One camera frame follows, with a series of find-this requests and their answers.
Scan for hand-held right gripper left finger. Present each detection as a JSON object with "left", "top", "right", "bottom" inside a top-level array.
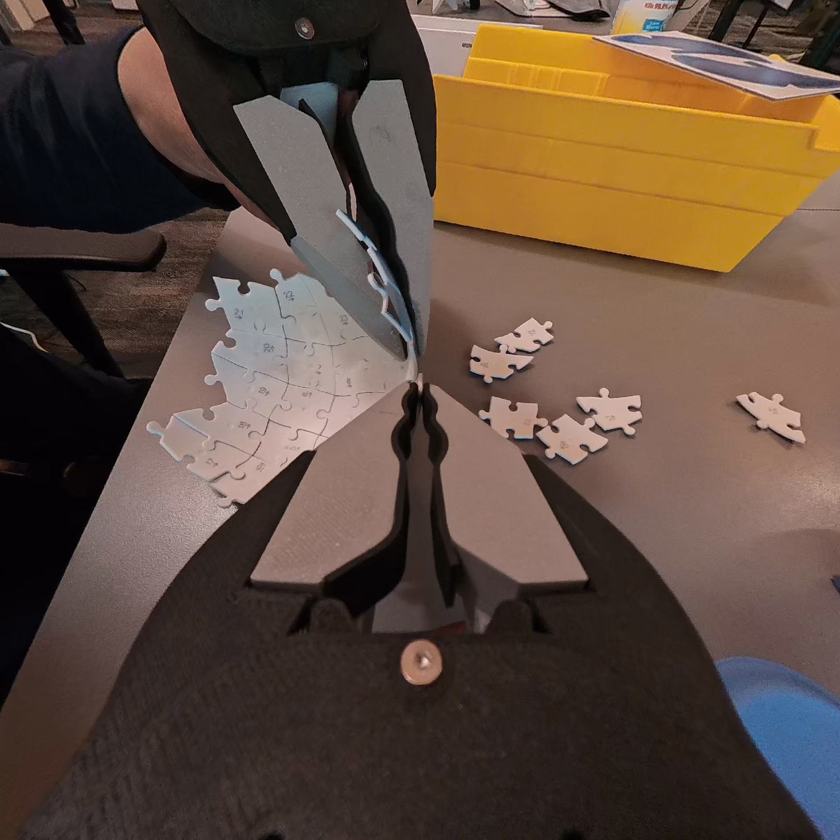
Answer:
[{"left": 249, "top": 382, "right": 422, "bottom": 618}]

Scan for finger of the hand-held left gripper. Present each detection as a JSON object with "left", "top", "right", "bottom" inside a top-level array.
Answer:
[
  {"left": 341, "top": 79, "right": 435, "bottom": 357},
  {"left": 233, "top": 97, "right": 411, "bottom": 361}
]

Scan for person's dark trousers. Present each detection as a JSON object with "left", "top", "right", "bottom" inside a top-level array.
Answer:
[{"left": 0, "top": 322, "right": 155, "bottom": 706}]

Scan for white and blue canister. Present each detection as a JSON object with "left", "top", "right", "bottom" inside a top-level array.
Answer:
[{"left": 613, "top": 0, "right": 689, "bottom": 35}]

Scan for yellow plastic bin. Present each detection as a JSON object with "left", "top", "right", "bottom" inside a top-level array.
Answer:
[{"left": 430, "top": 25, "right": 840, "bottom": 273}]

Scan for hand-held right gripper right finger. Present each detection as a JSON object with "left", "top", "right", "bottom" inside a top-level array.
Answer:
[{"left": 424, "top": 382, "right": 589, "bottom": 632}]

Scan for assembled white puzzle section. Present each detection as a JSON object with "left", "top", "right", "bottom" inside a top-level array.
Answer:
[{"left": 146, "top": 209, "right": 421, "bottom": 509}]

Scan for white box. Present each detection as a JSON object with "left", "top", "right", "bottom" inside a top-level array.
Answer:
[{"left": 410, "top": 13, "right": 546, "bottom": 78}]

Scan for blue round object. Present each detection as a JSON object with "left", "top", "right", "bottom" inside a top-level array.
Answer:
[{"left": 715, "top": 656, "right": 840, "bottom": 840}]

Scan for loose white puzzle piece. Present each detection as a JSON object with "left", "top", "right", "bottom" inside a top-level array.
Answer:
[
  {"left": 469, "top": 344, "right": 534, "bottom": 383},
  {"left": 536, "top": 414, "right": 609, "bottom": 467},
  {"left": 494, "top": 318, "right": 554, "bottom": 354},
  {"left": 577, "top": 388, "right": 643, "bottom": 435},
  {"left": 736, "top": 392, "right": 806, "bottom": 445},
  {"left": 479, "top": 396, "right": 547, "bottom": 441}
]

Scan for person's left forearm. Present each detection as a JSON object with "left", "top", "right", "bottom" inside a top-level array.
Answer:
[{"left": 0, "top": 26, "right": 263, "bottom": 232}]

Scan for black office chair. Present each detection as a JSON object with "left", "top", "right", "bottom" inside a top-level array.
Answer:
[{"left": 0, "top": 222, "right": 168, "bottom": 380}]

